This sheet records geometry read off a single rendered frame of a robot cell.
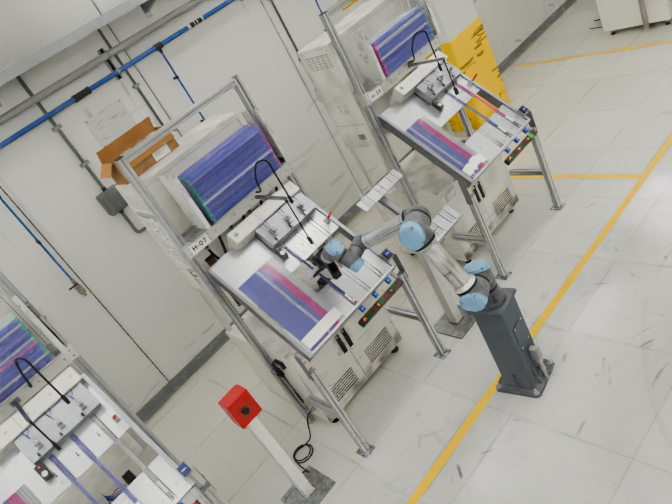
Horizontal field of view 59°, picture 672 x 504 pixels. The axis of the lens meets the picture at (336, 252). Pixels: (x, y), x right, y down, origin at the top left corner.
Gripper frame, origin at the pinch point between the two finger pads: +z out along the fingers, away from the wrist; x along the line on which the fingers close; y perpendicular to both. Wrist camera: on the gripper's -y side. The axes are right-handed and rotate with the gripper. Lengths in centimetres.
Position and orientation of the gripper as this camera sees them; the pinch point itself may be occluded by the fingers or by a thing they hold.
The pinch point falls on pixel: (319, 271)
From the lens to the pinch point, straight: 309.7
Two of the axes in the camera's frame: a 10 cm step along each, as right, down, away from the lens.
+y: -7.1, -7.0, 0.3
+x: -6.4, 6.3, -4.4
